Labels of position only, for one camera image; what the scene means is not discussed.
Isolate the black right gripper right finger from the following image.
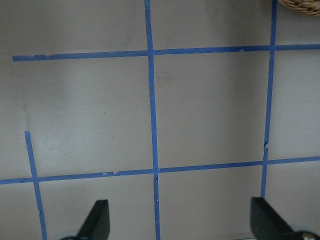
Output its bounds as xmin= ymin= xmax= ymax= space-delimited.
xmin=250 ymin=197 xmax=320 ymax=240

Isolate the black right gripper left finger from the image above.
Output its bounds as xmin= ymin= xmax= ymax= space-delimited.
xmin=62 ymin=199 xmax=110 ymax=240

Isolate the woven wicker basket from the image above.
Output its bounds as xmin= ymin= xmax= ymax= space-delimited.
xmin=278 ymin=0 xmax=320 ymax=17

